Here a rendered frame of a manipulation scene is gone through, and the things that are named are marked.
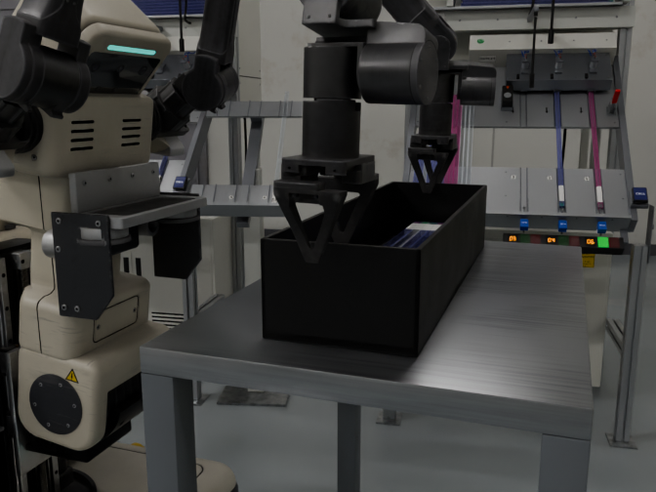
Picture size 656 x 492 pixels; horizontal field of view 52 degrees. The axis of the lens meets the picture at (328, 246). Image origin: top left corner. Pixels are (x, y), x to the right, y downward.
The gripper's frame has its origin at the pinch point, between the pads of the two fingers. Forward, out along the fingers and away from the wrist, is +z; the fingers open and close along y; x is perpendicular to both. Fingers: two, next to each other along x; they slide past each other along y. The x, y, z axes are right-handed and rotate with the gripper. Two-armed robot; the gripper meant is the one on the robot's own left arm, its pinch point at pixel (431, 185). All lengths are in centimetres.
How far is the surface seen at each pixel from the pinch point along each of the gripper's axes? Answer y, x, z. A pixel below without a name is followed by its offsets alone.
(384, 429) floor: 79, 24, 92
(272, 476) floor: 40, 48, 93
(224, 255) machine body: 117, 103, 50
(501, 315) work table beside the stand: -40.3, -16.4, 9.8
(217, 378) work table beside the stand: -63, 10, 13
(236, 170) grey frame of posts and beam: 127, 102, 16
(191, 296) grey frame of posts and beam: 77, 94, 55
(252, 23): 160, 110, -44
